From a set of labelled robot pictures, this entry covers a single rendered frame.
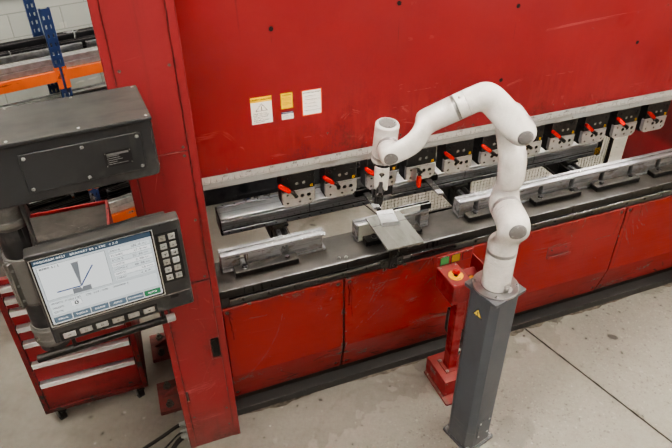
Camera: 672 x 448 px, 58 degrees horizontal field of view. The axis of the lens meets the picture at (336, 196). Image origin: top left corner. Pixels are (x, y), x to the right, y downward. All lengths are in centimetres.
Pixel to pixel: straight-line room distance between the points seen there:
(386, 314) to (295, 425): 74
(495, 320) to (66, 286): 163
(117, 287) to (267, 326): 107
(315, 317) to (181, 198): 105
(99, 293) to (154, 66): 74
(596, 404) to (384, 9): 234
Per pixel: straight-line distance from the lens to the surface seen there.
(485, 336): 267
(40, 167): 182
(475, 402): 299
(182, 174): 224
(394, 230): 283
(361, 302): 305
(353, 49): 245
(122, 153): 182
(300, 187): 264
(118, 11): 200
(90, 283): 203
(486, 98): 206
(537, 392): 359
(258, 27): 230
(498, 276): 249
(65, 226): 316
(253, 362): 310
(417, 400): 342
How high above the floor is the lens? 269
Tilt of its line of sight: 34 degrees down
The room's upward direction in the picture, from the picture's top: straight up
